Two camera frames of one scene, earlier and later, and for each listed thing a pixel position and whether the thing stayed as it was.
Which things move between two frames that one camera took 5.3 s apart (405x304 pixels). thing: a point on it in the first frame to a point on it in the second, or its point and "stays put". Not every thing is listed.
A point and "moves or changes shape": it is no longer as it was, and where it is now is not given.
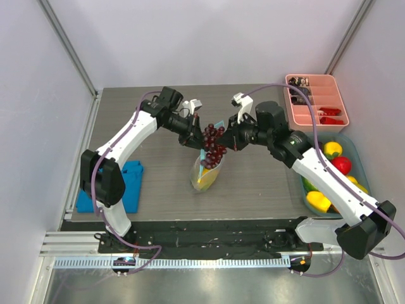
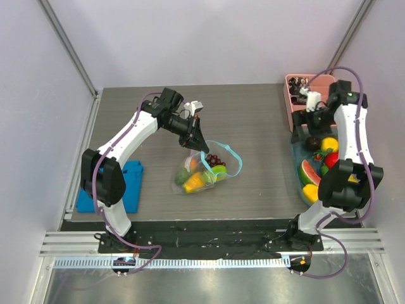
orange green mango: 207,177 to 195,182
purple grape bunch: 215,153 moves or changes shape
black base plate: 207,236 stays put
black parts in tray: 302,85 stays put
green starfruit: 308,185 to 181,176
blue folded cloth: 132,171 stays put
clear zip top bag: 202,178 moves or changes shape
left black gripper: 193,137 stays put
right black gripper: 237,134 to 304,127
